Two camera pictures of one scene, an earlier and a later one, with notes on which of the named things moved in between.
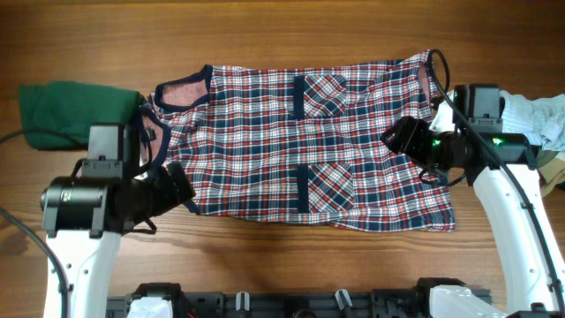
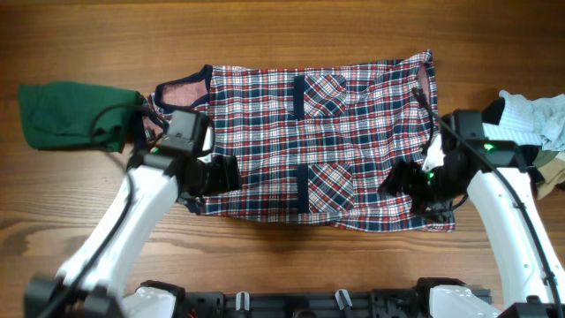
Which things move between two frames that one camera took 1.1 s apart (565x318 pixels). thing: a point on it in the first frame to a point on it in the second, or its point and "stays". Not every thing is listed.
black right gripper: [408, 133] to [403, 178]
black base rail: [380, 303] stays
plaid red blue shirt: [303, 144] stays
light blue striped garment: [542, 120] stays
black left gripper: [169, 198] to [225, 177]
